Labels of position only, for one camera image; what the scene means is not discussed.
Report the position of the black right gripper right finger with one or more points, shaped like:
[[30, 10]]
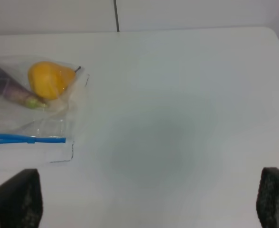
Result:
[[267, 203]]

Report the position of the purple eggplant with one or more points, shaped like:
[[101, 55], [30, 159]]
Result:
[[14, 92]]

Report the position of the clear zip file bag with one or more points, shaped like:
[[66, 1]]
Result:
[[29, 137]]

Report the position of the yellow pear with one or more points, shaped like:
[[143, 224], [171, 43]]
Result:
[[50, 80]]

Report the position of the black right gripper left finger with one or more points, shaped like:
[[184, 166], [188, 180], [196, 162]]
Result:
[[21, 201]]

